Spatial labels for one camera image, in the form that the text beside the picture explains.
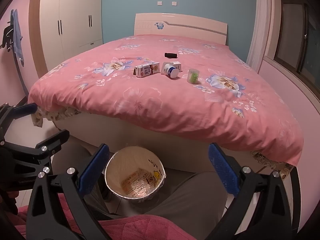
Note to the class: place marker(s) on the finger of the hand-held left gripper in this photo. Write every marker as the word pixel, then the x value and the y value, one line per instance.
pixel 53 140
pixel 25 110

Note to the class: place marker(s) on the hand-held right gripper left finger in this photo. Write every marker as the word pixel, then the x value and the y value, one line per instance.
pixel 93 171

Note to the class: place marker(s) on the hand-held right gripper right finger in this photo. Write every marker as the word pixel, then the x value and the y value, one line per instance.
pixel 223 171

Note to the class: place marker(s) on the round waste bin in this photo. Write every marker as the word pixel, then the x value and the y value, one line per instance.
pixel 132 172

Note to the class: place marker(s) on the white yogurt cup blue label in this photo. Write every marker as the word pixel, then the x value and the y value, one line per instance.
pixel 169 70

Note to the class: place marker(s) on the floral bed sheet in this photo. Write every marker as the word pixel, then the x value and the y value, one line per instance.
pixel 272 163

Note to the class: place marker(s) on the blue hanging cloth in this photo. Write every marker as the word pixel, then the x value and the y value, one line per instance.
pixel 17 37

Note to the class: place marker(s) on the pink quilted garment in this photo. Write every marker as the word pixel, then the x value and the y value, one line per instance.
pixel 140 228

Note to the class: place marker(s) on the black coat stand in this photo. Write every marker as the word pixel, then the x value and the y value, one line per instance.
pixel 7 36

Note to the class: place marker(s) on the pink floral blanket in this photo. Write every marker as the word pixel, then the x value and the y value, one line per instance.
pixel 150 102

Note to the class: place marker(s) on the clear green plastic container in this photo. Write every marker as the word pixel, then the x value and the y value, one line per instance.
pixel 193 76

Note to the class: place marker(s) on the white wardrobe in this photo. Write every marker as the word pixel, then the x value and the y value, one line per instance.
pixel 72 20

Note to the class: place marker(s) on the red and white milk carton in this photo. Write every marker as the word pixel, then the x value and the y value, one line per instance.
pixel 146 70

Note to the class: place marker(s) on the small white box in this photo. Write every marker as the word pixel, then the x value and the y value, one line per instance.
pixel 177 66

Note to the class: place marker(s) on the black rectangular object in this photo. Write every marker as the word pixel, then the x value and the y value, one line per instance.
pixel 170 55

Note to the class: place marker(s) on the white bed headboard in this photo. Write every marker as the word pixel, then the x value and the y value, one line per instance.
pixel 180 26

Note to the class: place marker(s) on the white curtain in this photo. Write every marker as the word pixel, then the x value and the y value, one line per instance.
pixel 261 22

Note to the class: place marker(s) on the window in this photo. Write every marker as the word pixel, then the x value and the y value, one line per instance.
pixel 297 27

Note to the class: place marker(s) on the white bed frame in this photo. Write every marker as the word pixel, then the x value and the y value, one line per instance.
pixel 155 137

